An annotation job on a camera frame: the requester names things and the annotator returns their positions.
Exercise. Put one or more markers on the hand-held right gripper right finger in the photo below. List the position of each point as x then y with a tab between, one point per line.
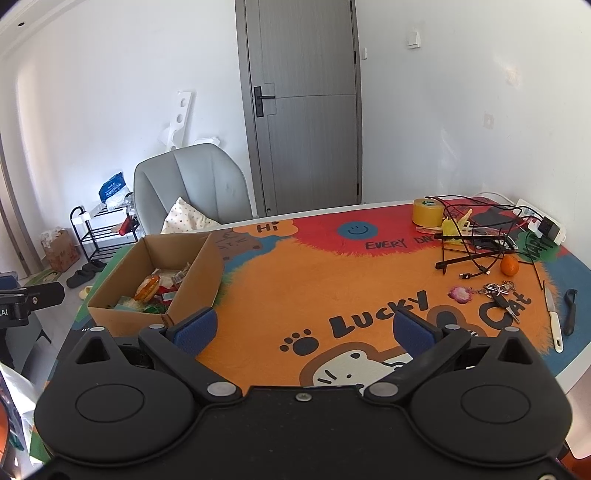
413	337

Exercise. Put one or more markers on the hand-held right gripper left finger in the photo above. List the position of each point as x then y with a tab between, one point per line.
196	330

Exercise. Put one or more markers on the orange snack packet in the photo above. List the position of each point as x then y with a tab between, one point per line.
147	288

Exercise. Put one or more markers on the green door mat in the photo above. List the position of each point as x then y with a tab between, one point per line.
44	278

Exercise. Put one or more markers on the dark slipper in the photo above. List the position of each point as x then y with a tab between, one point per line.
94	266
78	279

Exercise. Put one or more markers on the yellow slipper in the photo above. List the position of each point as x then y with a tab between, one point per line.
85	292

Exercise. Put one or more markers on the cardboard box with plastic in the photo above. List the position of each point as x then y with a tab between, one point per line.
60	254

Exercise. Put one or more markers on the black metal stand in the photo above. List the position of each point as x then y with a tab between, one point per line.
438	266

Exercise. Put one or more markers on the black shoe rack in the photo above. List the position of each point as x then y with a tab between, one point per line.
104	239

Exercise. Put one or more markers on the bunch of keys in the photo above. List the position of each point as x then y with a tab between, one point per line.
498	297

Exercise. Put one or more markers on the red object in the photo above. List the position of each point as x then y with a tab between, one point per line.
125	227

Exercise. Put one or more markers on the dotted white pillow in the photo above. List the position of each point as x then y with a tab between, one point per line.
182	219

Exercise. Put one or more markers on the yellow plastic bag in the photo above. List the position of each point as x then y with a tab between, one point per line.
450	228

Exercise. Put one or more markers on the orange tangerine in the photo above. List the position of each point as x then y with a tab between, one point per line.
510	266

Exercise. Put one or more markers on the colourful printed sheet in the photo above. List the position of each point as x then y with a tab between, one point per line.
18	415

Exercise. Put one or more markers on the yellow tape roll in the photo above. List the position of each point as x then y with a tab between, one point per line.
427	214

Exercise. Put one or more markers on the blue white bag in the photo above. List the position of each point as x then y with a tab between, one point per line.
113	187

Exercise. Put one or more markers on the grey chair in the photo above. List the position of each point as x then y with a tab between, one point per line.
198	180

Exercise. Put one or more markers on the black peeler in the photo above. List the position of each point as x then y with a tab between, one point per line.
570	318

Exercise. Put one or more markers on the white power strip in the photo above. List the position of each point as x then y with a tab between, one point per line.
524	205

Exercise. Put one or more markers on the black charger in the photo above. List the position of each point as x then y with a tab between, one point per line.
549	227

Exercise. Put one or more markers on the white panel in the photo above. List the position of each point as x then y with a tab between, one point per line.
206	140

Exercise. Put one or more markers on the orange object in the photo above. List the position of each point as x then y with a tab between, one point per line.
579	454

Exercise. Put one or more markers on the white foam board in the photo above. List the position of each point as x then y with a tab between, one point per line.
178	120

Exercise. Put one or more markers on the grey door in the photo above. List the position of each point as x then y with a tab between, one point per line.
304	55

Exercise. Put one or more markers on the white wall socket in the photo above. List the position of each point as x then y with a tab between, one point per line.
489	122

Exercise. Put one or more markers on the white light switch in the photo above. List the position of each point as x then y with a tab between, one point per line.
413	38

